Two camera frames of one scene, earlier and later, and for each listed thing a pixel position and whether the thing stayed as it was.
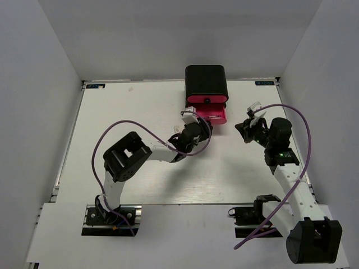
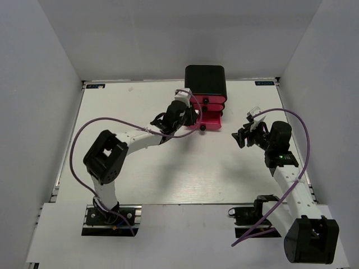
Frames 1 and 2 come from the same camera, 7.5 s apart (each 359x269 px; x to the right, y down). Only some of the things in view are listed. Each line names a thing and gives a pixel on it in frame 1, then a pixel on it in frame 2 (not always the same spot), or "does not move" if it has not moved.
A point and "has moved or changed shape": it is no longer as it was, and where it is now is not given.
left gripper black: (206, 129) → (192, 116)
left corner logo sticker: (102, 86) does not move
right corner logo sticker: (264, 83) does not move
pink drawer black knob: (215, 112) has moved or changed shape
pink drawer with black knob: (207, 99) does not move
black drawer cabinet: (205, 80) does not move
